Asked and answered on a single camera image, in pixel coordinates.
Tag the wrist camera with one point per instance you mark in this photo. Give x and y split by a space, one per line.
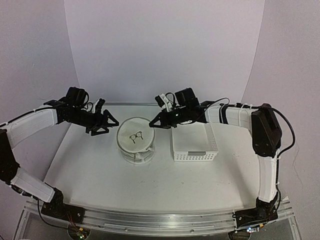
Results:
165 103
94 107

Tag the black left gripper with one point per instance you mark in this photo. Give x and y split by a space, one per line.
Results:
97 123

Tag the white perforated plastic basket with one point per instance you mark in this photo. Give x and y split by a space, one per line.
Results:
194 143

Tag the aluminium table rail frame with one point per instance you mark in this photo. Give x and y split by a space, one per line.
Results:
162 197

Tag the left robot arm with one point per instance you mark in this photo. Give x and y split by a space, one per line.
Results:
25 151

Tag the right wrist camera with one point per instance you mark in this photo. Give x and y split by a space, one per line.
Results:
165 103

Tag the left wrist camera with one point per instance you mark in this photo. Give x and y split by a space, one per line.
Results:
94 107

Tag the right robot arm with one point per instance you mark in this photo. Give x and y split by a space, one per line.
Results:
260 121

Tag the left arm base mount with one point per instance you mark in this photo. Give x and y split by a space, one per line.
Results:
56 208

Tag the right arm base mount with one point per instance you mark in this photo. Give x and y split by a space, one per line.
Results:
262 213

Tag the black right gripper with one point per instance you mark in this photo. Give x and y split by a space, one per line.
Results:
164 122

